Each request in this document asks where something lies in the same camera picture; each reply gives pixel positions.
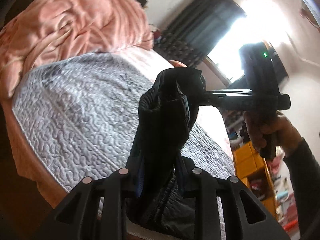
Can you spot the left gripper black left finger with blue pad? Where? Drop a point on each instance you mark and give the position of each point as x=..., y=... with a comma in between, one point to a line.
x=94, y=209

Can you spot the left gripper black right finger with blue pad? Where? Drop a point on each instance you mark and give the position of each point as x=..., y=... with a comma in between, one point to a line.
x=244, y=215

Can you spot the black pants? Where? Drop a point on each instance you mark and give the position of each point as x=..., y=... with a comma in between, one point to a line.
x=167, y=113

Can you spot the dark sleeved right forearm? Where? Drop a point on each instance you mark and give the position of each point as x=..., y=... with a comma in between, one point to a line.
x=304, y=176

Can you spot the right hand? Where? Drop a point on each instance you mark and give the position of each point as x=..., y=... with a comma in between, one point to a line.
x=288, y=138

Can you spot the orange wooden shelf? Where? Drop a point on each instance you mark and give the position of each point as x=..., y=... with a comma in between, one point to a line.
x=252, y=169

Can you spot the dark window curtain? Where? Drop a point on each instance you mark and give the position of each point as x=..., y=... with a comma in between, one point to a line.
x=196, y=30

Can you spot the grey quilted bed cover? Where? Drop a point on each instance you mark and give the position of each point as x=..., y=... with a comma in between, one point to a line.
x=208, y=146

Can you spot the pink blanket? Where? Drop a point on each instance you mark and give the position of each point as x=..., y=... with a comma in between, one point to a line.
x=53, y=30

